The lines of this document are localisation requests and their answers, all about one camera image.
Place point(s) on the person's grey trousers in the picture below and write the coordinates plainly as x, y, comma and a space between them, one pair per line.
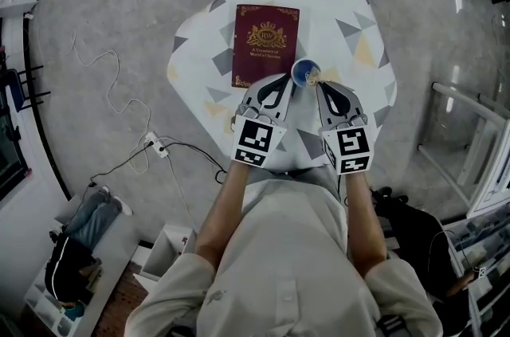
303, 174

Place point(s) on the white desk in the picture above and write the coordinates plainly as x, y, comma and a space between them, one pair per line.
488, 192

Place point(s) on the white open box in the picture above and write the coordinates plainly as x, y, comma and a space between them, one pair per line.
163, 251

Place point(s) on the dark red hardcover book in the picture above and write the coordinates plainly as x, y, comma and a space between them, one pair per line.
263, 48

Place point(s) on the person's left forearm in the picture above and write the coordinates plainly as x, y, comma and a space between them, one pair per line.
223, 216

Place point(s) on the white storage shelf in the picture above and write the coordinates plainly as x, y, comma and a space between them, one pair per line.
490, 240

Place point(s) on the table with patterned white cloth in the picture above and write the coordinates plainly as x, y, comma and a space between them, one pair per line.
338, 48

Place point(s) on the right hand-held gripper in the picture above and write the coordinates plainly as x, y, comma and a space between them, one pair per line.
352, 146

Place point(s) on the blue chair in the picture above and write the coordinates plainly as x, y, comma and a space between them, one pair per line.
12, 82

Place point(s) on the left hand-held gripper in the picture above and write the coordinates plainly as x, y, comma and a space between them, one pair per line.
253, 140

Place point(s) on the person's right forearm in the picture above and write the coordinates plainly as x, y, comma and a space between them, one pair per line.
364, 224

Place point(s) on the white power strip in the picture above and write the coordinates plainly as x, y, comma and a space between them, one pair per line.
156, 144

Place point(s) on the person's white shirt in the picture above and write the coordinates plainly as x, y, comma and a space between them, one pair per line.
287, 267

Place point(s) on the green cup with blue inside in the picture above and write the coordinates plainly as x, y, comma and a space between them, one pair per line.
300, 68

